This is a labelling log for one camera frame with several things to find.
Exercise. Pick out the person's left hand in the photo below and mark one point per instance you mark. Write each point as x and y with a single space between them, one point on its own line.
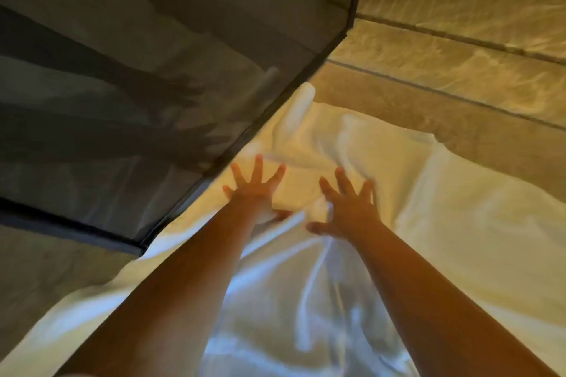
254 198

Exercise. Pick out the person's right hand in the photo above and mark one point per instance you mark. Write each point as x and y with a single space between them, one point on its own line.
351 215

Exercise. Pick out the person's left middle finger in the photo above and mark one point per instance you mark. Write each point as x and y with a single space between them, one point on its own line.
258 169

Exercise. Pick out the person's left thumb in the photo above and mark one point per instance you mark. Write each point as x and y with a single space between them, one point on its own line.
282 215

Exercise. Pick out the person's right thumb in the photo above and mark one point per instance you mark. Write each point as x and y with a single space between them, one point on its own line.
317 227

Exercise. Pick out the person's left little finger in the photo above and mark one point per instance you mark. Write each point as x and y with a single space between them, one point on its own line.
228 191

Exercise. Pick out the person's right middle finger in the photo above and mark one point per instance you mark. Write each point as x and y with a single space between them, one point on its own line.
345 181

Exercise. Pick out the white bed sheet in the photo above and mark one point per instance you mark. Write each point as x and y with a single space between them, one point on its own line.
442 222

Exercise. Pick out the person's left forearm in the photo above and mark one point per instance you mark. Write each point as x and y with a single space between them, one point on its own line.
177 288

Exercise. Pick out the person's right forearm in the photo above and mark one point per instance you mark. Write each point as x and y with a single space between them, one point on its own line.
424 297

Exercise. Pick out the grey fabric panel dark trim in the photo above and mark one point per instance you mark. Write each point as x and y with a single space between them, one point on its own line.
154 58

